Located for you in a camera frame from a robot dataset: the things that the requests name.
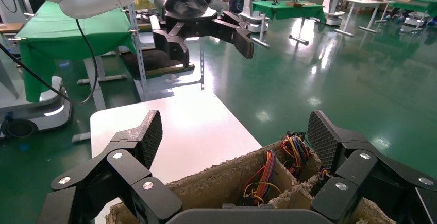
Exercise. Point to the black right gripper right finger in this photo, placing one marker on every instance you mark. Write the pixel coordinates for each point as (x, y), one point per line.
(368, 181)

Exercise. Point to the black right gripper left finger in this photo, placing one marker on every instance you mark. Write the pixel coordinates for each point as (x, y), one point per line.
(102, 181)

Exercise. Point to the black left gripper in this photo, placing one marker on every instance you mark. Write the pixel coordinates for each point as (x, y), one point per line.
(184, 7)

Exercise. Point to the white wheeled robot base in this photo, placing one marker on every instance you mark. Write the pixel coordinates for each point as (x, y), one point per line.
(41, 110)

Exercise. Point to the blue bin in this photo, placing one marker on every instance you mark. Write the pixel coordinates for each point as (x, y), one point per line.
(239, 3)

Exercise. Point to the black tray with wood edge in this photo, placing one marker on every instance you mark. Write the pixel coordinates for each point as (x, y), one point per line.
(150, 62)

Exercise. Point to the grey metal shelf rack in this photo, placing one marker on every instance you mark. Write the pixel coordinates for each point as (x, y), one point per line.
(139, 62)

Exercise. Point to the yellow cloth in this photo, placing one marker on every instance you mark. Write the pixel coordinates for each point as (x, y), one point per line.
(143, 3)

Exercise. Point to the green cloth covered table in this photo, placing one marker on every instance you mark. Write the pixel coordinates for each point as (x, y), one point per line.
(58, 35)
(416, 4)
(293, 11)

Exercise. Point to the brown cardboard piece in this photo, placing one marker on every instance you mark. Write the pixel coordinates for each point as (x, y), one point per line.
(298, 3)

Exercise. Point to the brown cardboard divider box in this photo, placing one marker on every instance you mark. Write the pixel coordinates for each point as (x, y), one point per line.
(211, 185)

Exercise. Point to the white table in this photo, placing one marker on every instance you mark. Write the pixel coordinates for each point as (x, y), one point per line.
(365, 1)

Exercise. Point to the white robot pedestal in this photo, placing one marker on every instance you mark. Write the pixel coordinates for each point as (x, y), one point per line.
(333, 0)

